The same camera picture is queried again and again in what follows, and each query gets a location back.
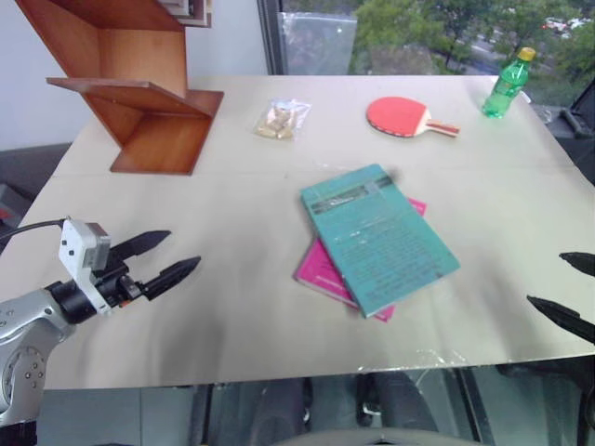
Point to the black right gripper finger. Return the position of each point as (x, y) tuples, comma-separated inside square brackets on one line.
[(564, 318), (580, 263)]

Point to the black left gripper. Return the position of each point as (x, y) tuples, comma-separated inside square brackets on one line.
[(116, 284)]

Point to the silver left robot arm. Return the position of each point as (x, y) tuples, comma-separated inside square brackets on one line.
[(25, 334)]

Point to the magenta book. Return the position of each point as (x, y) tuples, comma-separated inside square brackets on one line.
[(321, 269)]

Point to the wooden zigzag shelf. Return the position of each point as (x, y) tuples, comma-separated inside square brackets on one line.
[(139, 88)]

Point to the teal book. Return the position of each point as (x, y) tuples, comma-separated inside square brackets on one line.
[(379, 237)]

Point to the beige paper table cover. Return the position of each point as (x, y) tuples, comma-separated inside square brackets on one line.
[(260, 279)]

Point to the black object beside table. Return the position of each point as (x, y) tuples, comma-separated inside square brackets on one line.
[(574, 118)]

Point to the clear bag of snacks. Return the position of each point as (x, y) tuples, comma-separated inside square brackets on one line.
[(280, 118)]

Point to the green plastic bottle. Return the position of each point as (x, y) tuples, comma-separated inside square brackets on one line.
[(504, 88)]

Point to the dark rounded shapes under table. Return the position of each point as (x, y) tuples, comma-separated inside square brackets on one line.
[(348, 404)]

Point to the red table tennis paddle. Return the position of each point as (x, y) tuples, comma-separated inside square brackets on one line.
[(397, 116)]

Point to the clear plastic sheet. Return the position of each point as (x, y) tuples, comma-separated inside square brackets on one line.
[(318, 42)]

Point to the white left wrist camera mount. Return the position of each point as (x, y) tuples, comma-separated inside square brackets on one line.
[(79, 251)]

